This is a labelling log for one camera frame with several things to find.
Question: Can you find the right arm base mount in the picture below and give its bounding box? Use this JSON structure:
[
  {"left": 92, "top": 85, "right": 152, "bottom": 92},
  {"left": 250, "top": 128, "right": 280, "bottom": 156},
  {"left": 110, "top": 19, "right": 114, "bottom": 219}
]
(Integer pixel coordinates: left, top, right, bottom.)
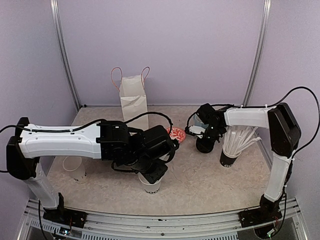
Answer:
[{"left": 238, "top": 207, "right": 282, "bottom": 228}]

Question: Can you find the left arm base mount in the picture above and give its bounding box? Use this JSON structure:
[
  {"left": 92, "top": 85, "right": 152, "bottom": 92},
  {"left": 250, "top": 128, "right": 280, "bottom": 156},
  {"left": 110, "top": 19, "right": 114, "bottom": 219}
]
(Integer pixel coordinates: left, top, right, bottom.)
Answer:
[{"left": 43, "top": 208, "right": 87, "bottom": 229}]

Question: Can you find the white paper coffee cup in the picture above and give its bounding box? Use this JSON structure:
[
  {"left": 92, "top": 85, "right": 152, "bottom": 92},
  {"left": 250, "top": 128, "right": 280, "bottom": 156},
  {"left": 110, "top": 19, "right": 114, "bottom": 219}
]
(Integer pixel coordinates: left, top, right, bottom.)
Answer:
[{"left": 138, "top": 173, "right": 162, "bottom": 195}]

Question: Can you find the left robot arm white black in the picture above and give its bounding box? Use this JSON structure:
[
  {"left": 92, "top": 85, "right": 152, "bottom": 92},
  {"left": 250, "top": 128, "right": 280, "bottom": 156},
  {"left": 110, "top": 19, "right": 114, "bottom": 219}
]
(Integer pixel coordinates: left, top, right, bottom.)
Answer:
[{"left": 5, "top": 117, "right": 179, "bottom": 223}]

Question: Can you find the blue translucent plastic cup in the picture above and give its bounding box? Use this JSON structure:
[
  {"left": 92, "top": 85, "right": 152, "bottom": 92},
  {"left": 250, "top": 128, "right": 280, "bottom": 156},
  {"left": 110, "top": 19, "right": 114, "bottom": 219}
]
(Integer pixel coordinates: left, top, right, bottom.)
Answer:
[{"left": 193, "top": 114, "right": 206, "bottom": 128}]

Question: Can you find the aluminium corner post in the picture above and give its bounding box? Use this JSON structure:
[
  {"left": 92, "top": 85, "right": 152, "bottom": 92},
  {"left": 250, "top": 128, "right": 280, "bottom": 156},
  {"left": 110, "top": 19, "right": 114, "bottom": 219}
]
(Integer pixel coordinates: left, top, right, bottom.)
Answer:
[
  {"left": 50, "top": 0, "right": 82, "bottom": 111},
  {"left": 242, "top": 0, "right": 272, "bottom": 106}
]

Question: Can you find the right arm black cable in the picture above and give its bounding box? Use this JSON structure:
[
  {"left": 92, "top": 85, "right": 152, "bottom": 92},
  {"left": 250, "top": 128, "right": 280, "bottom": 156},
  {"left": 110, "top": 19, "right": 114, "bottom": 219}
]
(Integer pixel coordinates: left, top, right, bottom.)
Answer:
[{"left": 186, "top": 86, "right": 320, "bottom": 161}]

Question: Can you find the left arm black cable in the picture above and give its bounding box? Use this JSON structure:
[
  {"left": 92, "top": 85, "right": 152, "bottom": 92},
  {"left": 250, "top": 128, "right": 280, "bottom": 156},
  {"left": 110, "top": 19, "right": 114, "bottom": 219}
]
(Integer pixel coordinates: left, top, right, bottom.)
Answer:
[{"left": 0, "top": 111, "right": 175, "bottom": 173}]

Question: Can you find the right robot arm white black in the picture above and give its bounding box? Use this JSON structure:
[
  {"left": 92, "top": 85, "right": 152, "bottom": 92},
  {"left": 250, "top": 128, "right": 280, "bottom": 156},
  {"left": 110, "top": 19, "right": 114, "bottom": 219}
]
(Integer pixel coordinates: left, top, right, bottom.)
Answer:
[{"left": 185, "top": 102, "right": 301, "bottom": 222}]

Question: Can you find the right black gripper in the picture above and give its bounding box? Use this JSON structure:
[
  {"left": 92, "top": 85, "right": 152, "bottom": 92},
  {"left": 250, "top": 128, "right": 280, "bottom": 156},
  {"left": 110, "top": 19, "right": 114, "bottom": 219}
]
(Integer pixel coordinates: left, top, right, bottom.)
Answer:
[{"left": 197, "top": 123, "right": 225, "bottom": 151}]

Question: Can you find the red patterned small bowl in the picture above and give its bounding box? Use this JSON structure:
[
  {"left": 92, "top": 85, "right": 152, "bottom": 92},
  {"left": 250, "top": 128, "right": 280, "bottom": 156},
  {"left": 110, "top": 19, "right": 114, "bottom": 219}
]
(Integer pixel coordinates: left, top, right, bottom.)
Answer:
[{"left": 166, "top": 126, "right": 186, "bottom": 143}]

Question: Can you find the white paper takeout bag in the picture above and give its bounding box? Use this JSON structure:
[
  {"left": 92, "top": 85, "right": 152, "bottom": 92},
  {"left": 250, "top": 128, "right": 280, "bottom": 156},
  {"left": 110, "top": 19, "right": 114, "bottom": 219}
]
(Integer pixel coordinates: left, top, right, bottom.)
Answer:
[{"left": 115, "top": 66, "right": 150, "bottom": 130}]

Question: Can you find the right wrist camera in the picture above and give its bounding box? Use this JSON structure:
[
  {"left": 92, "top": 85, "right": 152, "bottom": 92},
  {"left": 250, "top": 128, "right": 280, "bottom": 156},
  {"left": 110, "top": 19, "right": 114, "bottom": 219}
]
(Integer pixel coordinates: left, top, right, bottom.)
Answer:
[{"left": 196, "top": 103, "right": 220, "bottom": 125}]

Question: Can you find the black cup holding straws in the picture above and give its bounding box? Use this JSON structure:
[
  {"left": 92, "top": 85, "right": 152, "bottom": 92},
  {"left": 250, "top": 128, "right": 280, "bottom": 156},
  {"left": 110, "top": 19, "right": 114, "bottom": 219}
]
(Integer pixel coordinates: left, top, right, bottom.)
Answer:
[{"left": 219, "top": 149, "right": 242, "bottom": 168}]

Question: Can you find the right aluminium corner post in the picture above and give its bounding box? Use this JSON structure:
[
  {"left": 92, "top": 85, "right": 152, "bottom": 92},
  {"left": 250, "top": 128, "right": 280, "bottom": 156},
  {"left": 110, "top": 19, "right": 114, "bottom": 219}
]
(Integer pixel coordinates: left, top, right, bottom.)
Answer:
[{"left": 242, "top": 0, "right": 272, "bottom": 106}]

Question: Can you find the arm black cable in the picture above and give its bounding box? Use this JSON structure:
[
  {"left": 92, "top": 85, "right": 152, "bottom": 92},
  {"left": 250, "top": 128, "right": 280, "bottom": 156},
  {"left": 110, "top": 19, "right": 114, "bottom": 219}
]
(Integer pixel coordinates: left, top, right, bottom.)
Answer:
[
  {"left": 0, "top": 111, "right": 175, "bottom": 173},
  {"left": 186, "top": 86, "right": 320, "bottom": 161}
]

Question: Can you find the aluminium front rail frame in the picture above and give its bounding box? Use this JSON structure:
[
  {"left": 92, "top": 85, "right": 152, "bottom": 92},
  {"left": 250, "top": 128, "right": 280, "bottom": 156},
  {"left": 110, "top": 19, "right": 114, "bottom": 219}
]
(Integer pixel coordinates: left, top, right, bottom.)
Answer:
[{"left": 15, "top": 198, "right": 309, "bottom": 240}]

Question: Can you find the left aluminium corner post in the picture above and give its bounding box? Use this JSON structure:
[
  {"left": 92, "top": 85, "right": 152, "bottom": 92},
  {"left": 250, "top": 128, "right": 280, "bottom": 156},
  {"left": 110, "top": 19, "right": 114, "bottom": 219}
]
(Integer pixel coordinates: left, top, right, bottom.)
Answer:
[{"left": 50, "top": 0, "right": 82, "bottom": 111}]

